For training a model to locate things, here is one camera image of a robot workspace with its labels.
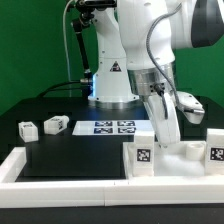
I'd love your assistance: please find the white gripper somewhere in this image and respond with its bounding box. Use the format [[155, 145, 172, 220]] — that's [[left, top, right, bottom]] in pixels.
[[143, 91, 205, 147]]

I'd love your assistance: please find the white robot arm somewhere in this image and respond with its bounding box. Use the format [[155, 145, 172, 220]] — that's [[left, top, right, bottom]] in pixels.
[[89, 0, 224, 146]]

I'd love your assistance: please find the white U-shaped obstacle fence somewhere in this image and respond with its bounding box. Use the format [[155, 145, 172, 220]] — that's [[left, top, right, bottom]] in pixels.
[[0, 147, 224, 208]]

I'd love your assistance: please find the white cable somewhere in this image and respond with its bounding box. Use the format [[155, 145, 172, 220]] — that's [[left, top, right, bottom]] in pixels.
[[62, 0, 76, 82]]

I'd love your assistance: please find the white square tabletop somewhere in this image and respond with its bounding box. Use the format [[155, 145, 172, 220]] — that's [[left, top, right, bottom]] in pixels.
[[123, 141, 206, 179]]

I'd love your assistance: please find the black cable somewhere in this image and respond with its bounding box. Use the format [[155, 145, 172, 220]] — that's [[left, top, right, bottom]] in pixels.
[[36, 78, 93, 98]]

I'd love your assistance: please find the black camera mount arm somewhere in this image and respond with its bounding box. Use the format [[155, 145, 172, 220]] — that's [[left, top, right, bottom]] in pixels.
[[70, 0, 118, 84]]

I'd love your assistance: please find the grey braided robot cable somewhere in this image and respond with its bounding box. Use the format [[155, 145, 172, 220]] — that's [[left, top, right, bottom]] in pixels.
[[145, 3, 203, 120]]

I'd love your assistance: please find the white sheet with AprilTags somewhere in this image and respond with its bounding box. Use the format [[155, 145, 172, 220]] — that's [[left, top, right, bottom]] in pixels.
[[73, 120, 153, 136]]

